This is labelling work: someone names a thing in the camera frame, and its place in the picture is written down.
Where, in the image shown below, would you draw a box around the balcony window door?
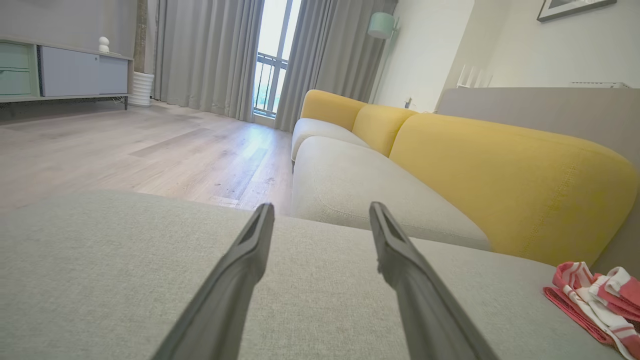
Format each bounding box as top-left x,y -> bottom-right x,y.
252,0 -> 304,119

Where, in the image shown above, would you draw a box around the white slatted rack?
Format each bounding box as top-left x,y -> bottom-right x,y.
457,63 -> 494,90

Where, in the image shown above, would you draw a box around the yellow sofa back cushion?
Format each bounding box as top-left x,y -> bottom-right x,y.
352,103 -> 419,159
299,88 -> 369,132
389,112 -> 640,269

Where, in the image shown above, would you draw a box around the black framed monochrome picture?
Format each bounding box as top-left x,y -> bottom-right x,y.
536,0 -> 618,23

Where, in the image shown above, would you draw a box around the grey fabric sofa chaise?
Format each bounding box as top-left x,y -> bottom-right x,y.
0,189 -> 640,360

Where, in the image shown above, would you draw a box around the television cabinet green grey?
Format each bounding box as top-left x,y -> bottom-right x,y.
0,36 -> 135,110

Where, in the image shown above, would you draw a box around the floor lamp mint shade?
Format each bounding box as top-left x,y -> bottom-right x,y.
367,12 -> 401,104

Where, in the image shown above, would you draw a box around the red shorts with white trim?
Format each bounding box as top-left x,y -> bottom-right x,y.
543,261 -> 640,360

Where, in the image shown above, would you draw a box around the white ribbed plant pot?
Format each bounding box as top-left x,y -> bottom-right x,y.
128,71 -> 155,108

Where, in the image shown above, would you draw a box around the grey sofa seat cushion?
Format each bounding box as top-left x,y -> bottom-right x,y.
291,135 -> 492,252
291,117 -> 371,162

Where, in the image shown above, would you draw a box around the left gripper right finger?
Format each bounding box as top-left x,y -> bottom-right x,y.
369,201 -> 501,360

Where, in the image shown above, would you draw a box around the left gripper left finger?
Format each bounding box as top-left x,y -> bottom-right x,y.
152,202 -> 276,360

